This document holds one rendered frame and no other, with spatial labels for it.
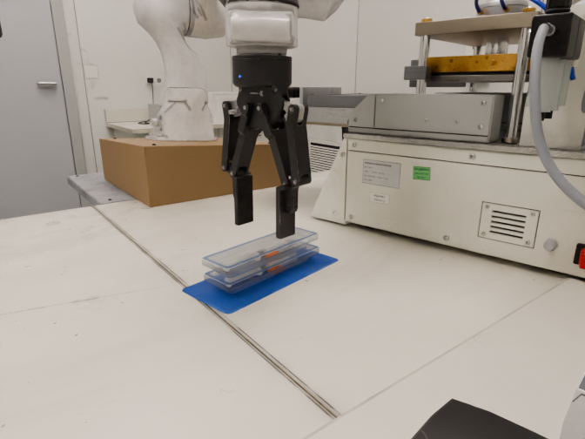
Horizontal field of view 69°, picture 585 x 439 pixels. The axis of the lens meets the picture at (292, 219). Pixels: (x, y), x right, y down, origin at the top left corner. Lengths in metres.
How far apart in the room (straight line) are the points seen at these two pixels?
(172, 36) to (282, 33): 0.76
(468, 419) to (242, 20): 0.41
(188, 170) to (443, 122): 0.58
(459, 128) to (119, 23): 3.17
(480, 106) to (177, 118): 0.79
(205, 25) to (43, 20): 2.34
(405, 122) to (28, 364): 0.61
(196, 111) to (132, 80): 2.44
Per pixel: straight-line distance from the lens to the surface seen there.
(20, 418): 0.45
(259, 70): 0.54
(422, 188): 0.74
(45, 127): 3.50
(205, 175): 1.06
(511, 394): 0.38
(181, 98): 1.22
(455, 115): 0.72
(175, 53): 1.24
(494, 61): 0.76
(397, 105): 0.76
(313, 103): 0.94
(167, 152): 1.01
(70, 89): 3.50
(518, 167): 0.69
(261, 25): 0.49
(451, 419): 0.23
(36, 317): 0.60
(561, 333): 0.48
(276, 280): 0.61
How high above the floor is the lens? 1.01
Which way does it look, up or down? 17 degrees down
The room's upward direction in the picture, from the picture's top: straight up
